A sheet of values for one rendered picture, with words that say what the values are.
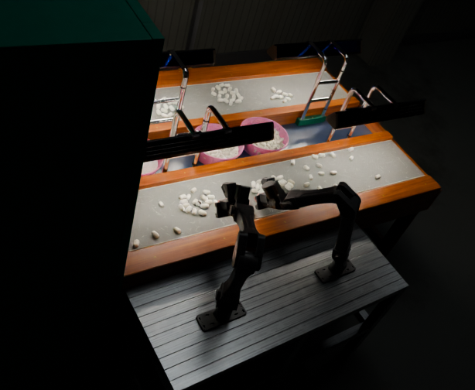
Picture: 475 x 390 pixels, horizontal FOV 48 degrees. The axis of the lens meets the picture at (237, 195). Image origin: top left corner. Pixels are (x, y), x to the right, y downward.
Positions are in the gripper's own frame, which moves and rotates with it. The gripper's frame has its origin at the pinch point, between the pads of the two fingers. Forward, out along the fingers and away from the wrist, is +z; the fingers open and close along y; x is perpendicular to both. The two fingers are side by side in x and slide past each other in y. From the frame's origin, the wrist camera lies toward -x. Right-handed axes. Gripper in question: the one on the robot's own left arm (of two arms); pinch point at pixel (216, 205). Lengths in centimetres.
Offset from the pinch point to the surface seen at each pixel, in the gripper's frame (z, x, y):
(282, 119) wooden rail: 54, -28, -76
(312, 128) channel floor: 52, -21, -95
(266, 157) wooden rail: 28, -12, -46
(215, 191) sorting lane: 20.1, -2.2, -10.6
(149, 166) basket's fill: 38.5, -16.5, 12.1
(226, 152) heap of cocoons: 36.7, -17.0, -28.0
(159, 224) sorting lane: 11.7, 5.1, 21.8
